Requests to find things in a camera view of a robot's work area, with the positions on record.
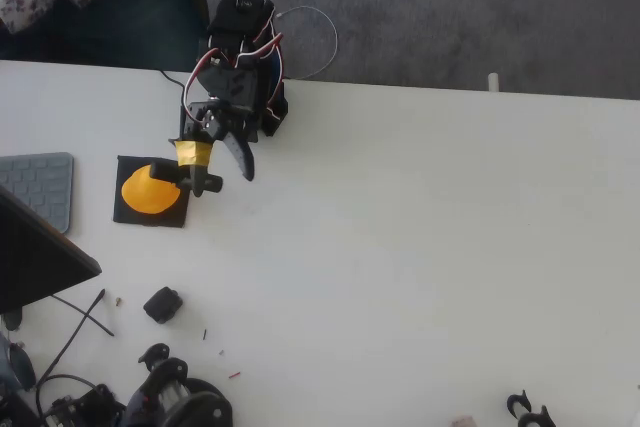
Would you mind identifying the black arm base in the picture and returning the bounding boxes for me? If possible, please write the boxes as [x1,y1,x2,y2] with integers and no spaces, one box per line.
[259,84,290,138]

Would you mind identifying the long thin black cable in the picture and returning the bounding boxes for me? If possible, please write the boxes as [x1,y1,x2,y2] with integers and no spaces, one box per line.
[34,288,107,393]

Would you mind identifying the black camera cable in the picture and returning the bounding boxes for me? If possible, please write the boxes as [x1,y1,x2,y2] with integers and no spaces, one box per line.
[158,68,185,139]

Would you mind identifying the yellow rubber duck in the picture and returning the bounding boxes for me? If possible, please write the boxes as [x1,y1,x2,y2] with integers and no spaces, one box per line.
[121,162,184,216]

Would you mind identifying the small black camera box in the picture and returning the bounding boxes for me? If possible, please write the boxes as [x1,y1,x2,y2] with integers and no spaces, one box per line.
[142,286,184,326]

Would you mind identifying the dark sunglasses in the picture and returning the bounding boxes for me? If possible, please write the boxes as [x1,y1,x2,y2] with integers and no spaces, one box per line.
[0,334,37,392]

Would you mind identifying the black looped cable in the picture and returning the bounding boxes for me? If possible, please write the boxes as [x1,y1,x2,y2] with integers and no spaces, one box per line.
[33,373,101,421]

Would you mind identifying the black square mat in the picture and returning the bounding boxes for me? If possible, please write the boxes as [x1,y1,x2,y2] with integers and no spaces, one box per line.
[112,154,196,228]

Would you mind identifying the person in floral shirt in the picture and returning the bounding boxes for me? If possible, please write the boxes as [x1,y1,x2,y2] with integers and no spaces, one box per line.
[0,0,211,73]

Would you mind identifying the grey keyboard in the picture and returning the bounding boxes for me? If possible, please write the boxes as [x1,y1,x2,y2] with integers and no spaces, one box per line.
[0,151,75,234]

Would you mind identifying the black oval object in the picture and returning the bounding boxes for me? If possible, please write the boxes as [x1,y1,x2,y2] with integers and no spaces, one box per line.
[2,307,24,332]

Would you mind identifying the black motor assembly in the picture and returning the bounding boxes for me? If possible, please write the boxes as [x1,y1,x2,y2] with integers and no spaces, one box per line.
[42,384,126,427]

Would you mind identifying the yellow adhesive tape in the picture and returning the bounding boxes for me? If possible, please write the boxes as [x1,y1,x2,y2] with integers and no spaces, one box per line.
[175,139,216,169]

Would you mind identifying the white red wrist servo cable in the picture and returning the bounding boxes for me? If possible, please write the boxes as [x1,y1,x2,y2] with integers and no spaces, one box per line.
[181,48,222,121]

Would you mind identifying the black laptop screen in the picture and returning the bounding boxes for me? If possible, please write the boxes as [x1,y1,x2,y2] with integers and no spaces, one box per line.
[0,184,103,316]

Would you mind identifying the blue table clamp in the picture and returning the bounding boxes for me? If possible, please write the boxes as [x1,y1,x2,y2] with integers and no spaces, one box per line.
[264,45,287,88]

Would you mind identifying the black hook clamp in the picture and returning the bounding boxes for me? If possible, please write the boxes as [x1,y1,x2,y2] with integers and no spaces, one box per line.
[506,389,532,419]
[517,405,556,427]

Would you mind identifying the white red shoulder servo cable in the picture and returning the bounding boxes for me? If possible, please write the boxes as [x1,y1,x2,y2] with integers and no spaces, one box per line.
[235,5,290,111]

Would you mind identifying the short thin black cable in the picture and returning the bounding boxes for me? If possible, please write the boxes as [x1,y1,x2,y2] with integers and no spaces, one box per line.
[48,293,116,337]

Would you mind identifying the white cable on carpet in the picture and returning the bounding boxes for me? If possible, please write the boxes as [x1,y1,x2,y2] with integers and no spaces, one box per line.
[274,5,339,81]

